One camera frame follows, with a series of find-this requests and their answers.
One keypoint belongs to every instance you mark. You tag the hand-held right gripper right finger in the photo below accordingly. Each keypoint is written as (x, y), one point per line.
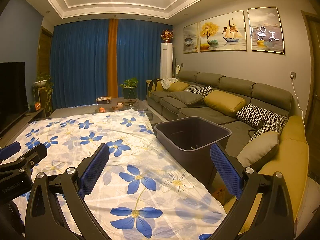
(226, 172)

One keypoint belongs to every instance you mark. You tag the blue floral bed sheet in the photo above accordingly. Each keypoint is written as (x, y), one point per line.
(155, 155)

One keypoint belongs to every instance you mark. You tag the trailing vine potted plant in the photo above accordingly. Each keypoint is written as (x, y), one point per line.
(43, 81)

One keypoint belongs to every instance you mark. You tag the brown cardboard piece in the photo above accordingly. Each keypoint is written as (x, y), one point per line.
(221, 195)

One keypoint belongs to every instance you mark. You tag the small orange figurine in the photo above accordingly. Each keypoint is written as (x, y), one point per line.
(101, 109)

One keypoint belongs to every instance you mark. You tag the small yellow cushion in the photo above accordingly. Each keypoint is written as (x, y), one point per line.
(178, 86)

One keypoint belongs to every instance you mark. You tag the glass coffee table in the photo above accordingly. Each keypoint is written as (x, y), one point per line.
(137, 108)

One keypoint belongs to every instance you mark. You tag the white standing air conditioner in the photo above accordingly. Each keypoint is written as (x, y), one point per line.
(166, 60)

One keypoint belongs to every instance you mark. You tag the tall grey framed painting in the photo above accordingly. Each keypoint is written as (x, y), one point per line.
(266, 30)

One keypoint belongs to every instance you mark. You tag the white crumpled clothes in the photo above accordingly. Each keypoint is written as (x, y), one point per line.
(168, 82)

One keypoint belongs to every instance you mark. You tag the dark television stand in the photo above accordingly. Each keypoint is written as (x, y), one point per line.
(22, 122)

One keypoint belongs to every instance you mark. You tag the wall outlet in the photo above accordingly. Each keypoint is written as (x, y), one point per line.
(293, 75)

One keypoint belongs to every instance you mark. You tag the leafy plant dark pot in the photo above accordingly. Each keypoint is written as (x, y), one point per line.
(129, 86)

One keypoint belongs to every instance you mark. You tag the small orange gadget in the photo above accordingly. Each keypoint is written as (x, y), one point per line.
(35, 106)

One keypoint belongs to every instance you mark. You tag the grey plastic bin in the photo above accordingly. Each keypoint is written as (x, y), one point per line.
(192, 170)

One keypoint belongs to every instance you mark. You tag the wide sailboat framed painting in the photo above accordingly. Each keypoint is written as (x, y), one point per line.
(222, 32)

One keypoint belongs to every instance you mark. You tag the large grey cushion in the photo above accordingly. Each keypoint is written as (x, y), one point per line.
(258, 150)

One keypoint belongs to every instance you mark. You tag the small grey framed painting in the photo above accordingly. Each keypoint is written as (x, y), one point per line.
(191, 38)

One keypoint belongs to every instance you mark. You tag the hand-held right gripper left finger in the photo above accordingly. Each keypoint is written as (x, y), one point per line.
(93, 170)

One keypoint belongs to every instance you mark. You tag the black white patterned cushion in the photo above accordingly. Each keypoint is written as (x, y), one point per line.
(271, 126)
(200, 90)
(260, 115)

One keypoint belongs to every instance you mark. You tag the printed cardboard box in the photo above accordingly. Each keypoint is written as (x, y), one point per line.
(103, 100)

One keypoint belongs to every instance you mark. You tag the red gold flower decoration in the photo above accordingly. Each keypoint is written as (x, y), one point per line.
(166, 35)

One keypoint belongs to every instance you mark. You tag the round brown figurine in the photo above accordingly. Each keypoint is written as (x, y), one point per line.
(120, 105)

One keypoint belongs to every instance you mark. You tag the small grey cushion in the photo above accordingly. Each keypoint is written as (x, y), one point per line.
(186, 97)

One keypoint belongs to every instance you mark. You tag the orange curtain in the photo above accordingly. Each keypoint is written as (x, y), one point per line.
(112, 60)

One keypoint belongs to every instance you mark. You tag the black television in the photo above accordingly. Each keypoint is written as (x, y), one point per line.
(11, 95)

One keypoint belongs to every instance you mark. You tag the metal plant stand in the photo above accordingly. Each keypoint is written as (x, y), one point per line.
(42, 100)

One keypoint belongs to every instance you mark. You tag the large yellow cushion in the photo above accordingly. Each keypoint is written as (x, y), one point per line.
(225, 102)

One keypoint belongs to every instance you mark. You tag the wooden door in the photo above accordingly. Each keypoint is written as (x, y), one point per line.
(312, 80)

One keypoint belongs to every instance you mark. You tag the brown wooden panel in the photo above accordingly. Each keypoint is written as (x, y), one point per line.
(45, 52)

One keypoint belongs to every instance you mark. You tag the grey yellow sectional sofa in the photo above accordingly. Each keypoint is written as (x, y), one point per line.
(235, 85)

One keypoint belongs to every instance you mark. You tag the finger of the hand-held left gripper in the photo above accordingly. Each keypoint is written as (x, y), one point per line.
(10, 148)
(32, 155)

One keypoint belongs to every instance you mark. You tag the blue curtain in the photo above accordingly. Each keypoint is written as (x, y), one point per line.
(142, 55)
(80, 65)

